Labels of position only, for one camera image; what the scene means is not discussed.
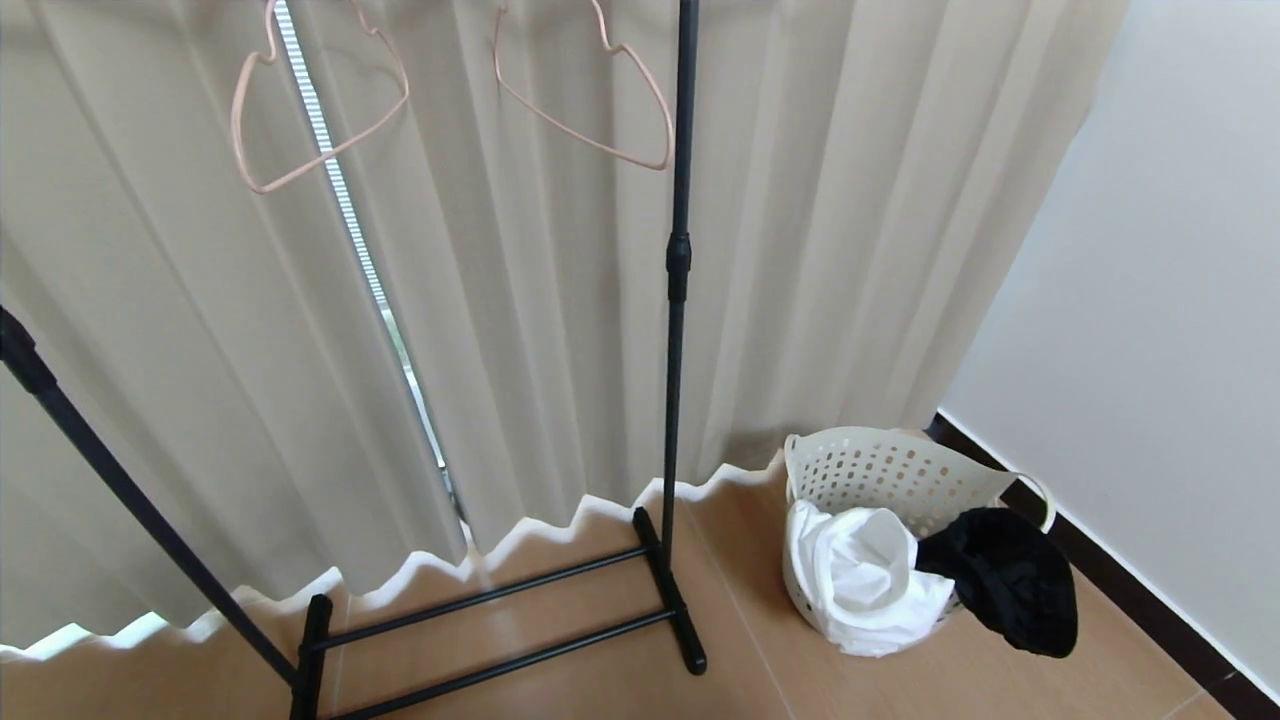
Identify white printed t-shirt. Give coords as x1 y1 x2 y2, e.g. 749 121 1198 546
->
783 500 956 658

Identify black clothes rack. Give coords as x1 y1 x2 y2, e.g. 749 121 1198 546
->
0 0 708 720

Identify pink clothes hanger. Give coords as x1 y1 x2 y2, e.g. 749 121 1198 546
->
493 0 675 172
231 0 411 195

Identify white laundry basket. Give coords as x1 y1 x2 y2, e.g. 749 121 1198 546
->
783 427 1058 641

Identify black garment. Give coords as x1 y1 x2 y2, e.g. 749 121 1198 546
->
915 507 1079 659

